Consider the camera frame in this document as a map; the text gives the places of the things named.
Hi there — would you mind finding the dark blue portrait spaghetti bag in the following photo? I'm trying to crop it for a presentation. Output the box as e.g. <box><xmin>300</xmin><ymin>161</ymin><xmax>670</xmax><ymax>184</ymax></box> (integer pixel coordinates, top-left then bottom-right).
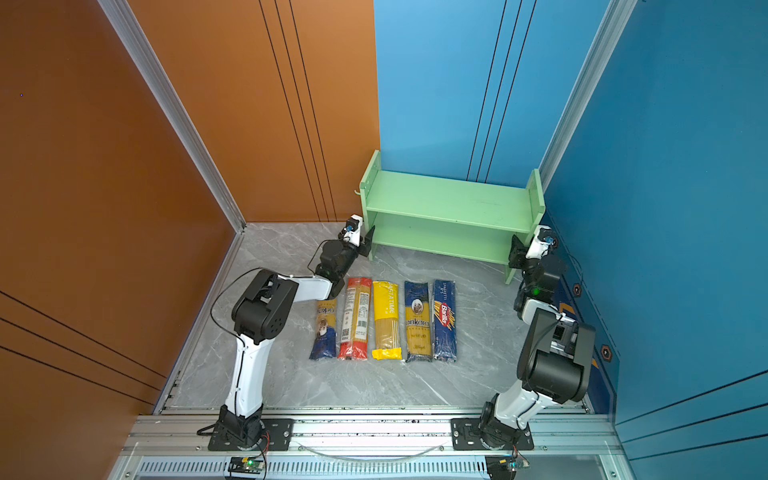
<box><xmin>404</xmin><ymin>281</ymin><xmax>433</xmax><ymax>362</ymax></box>

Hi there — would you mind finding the red white spaghetti bag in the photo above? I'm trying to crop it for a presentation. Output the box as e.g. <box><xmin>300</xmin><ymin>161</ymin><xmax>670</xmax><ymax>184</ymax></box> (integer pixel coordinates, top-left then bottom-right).
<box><xmin>338</xmin><ymin>277</ymin><xmax>373</xmax><ymax>360</ymax></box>

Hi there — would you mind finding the blue yellow spaghetti bag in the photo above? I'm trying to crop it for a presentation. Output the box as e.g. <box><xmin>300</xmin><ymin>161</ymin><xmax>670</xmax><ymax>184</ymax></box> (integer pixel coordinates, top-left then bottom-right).
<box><xmin>309</xmin><ymin>299</ymin><xmax>337</xmax><ymax>360</ymax></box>

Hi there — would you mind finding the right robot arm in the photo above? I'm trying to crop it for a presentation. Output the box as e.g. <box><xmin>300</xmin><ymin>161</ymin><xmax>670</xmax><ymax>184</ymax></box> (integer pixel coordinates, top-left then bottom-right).
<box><xmin>451</xmin><ymin>226</ymin><xmax>596</xmax><ymax>451</ymax></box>

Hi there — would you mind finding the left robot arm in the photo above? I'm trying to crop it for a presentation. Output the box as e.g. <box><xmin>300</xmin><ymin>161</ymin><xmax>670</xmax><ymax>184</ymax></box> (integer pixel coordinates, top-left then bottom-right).
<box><xmin>197</xmin><ymin>215</ymin><xmax>373</xmax><ymax>452</ymax></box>

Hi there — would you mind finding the green wooden two-tier shelf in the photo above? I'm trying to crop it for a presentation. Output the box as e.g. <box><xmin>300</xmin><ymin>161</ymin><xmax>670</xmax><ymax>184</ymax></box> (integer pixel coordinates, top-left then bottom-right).
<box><xmin>359</xmin><ymin>150</ymin><xmax>546</xmax><ymax>284</ymax></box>

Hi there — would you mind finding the blue Barilla spaghetti box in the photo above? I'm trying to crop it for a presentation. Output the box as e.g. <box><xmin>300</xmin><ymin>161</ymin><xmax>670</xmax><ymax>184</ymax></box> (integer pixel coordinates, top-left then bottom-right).
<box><xmin>433</xmin><ymin>280</ymin><xmax>458</xmax><ymax>362</ymax></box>

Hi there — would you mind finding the right green circuit board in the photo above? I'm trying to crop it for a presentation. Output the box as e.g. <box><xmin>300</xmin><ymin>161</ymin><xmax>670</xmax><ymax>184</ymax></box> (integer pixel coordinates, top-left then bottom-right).
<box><xmin>485</xmin><ymin>456</ymin><xmax>530</xmax><ymax>480</ymax></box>

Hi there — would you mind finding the green circuit board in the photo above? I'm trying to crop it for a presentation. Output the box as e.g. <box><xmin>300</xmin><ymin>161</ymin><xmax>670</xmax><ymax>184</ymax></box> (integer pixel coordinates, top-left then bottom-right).
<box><xmin>485</xmin><ymin>456</ymin><xmax>530</xmax><ymax>480</ymax></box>
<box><xmin>226</xmin><ymin>456</ymin><xmax>267</xmax><ymax>480</ymax></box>

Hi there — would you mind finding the left green circuit board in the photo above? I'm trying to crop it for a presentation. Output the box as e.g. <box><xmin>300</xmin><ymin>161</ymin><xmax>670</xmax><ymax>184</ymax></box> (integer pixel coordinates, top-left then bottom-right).
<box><xmin>226</xmin><ymin>456</ymin><xmax>267</xmax><ymax>480</ymax></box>

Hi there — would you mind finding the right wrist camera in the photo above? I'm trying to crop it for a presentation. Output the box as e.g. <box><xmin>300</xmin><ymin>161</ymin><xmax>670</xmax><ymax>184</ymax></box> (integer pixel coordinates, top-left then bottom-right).
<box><xmin>526</xmin><ymin>225</ymin><xmax>559</xmax><ymax>259</ymax></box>

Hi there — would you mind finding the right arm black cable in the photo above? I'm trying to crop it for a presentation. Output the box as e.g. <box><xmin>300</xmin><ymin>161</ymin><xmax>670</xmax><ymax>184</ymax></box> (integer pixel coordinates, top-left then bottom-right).
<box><xmin>563</xmin><ymin>251</ymin><xmax>586</xmax><ymax>289</ymax></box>

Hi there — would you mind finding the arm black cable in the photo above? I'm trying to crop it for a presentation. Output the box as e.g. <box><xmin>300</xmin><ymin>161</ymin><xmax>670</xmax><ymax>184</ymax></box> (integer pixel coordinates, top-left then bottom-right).
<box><xmin>563</xmin><ymin>251</ymin><xmax>586</xmax><ymax>289</ymax></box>
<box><xmin>209</xmin><ymin>238</ymin><xmax>343</xmax><ymax>361</ymax></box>

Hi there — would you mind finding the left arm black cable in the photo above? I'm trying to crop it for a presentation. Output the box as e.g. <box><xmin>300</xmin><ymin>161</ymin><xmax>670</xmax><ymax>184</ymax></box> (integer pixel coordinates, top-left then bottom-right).
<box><xmin>209</xmin><ymin>238</ymin><xmax>343</xmax><ymax>361</ymax></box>

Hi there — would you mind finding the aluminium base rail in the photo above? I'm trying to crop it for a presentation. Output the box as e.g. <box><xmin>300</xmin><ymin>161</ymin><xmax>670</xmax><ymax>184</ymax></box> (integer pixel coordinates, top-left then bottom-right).
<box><xmin>108</xmin><ymin>408</ymin><xmax>634</xmax><ymax>479</ymax></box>

